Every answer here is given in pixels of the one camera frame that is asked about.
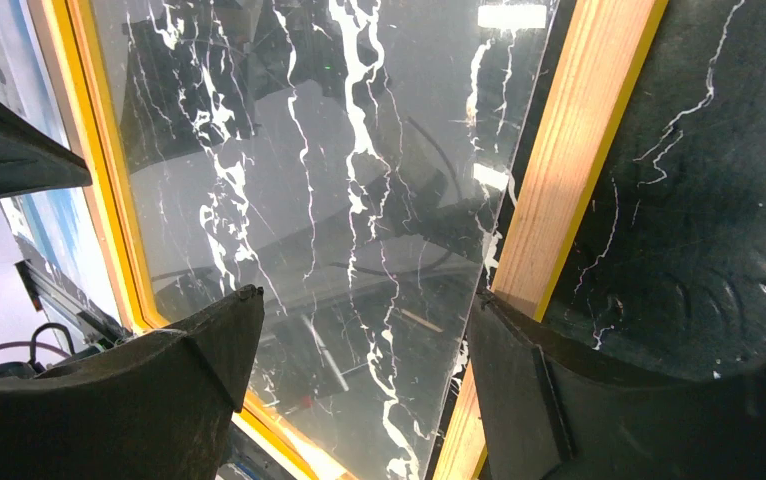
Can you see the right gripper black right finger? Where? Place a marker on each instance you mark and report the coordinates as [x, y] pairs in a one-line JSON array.
[[554, 408]]

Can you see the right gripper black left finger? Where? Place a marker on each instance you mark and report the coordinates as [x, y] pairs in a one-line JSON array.
[[158, 406]]

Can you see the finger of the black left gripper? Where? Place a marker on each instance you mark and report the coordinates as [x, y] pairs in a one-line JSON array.
[[30, 161]]

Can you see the clear acrylic sheet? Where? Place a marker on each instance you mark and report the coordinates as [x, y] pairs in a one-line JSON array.
[[351, 159]]

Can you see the yellow wooden picture frame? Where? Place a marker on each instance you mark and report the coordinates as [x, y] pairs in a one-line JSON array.
[[592, 60]]

